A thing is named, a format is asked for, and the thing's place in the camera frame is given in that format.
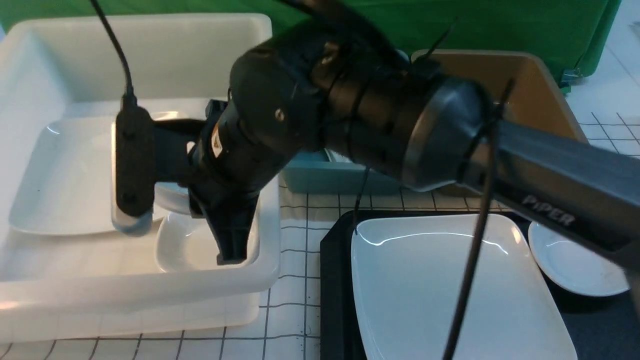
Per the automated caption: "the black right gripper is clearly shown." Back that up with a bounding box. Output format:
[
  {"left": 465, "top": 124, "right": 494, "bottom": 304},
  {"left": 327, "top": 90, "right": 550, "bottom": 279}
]
[{"left": 189, "top": 99, "right": 291, "bottom": 265}]

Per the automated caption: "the white square rice plate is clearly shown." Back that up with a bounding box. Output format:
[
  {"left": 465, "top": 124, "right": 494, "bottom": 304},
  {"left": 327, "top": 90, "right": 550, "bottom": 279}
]
[{"left": 350, "top": 214, "right": 578, "bottom": 360}]

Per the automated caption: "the small white bowl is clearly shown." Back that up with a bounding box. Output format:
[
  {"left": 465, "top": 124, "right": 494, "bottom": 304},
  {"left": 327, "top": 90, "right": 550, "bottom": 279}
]
[
  {"left": 528, "top": 222, "right": 630, "bottom": 297},
  {"left": 155, "top": 212, "right": 259, "bottom": 272},
  {"left": 154, "top": 182, "right": 191, "bottom": 215}
]

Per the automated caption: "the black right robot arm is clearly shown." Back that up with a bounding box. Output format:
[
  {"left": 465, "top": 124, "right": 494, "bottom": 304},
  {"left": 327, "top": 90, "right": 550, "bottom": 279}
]
[{"left": 187, "top": 0, "right": 639, "bottom": 272}]

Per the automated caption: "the white square plate in tub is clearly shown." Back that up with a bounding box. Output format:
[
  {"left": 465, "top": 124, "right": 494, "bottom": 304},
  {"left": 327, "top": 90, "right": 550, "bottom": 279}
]
[{"left": 8, "top": 111, "right": 196, "bottom": 237}]

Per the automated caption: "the small white bowl in tub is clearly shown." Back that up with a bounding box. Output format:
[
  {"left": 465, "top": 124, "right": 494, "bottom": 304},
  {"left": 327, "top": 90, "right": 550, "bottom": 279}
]
[{"left": 155, "top": 212, "right": 259, "bottom": 272}]

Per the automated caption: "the teal plastic bin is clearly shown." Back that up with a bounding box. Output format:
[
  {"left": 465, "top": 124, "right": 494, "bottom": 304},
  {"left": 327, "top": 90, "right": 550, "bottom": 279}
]
[{"left": 280, "top": 47, "right": 416, "bottom": 195}]

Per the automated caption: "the white grid tablecloth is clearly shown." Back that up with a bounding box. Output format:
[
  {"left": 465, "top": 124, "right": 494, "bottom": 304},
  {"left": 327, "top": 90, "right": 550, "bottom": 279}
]
[{"left": 0, "top": 112, "right": 640, "bottom": 360}]

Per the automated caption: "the large white plastic tub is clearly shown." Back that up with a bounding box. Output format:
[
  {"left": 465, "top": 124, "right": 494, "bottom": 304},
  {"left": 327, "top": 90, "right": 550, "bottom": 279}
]
[{"left": 1, "top": 17, "right": 281, "bottom": 342}]

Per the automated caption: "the brown plastic bin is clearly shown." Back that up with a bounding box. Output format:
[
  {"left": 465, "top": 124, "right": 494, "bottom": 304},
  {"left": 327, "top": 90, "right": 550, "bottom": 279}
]
[{"left": 429, "top": 49, "right": 587, "bottom": 143}]

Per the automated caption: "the metal clip on cloth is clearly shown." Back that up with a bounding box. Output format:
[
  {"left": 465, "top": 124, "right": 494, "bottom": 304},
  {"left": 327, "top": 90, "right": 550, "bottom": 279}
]
[{"left": 558, "top": 68, "right": 584, "bottom": 89}]

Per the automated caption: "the green cloth backdrop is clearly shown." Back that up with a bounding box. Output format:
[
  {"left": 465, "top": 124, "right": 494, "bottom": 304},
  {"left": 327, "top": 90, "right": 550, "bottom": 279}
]
[{"left": 0, "top": 0, "right": 622, "bottom": 82}]

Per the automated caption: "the black serving tray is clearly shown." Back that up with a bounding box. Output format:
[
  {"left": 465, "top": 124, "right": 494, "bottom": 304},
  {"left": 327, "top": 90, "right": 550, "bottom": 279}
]
[{"left": 320, "top": 209, "right": 640, "bottom": 360}]

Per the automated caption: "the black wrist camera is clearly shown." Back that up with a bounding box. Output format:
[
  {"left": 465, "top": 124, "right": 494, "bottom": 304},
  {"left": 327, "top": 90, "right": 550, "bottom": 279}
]
[{"left": 110, "top": 93, "right": 205, "bottom": 237}]

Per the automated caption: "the black camera cable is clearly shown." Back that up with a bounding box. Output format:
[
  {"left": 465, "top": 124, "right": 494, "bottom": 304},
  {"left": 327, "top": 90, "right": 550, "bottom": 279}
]
[{"left": 89, "top": 0, "right": 137, "bottom": 108}]

